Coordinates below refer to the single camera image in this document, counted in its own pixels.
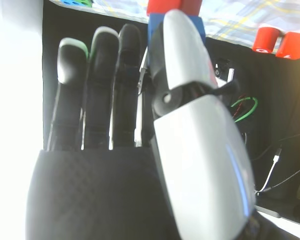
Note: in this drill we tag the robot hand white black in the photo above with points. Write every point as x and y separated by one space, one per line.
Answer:
102 195

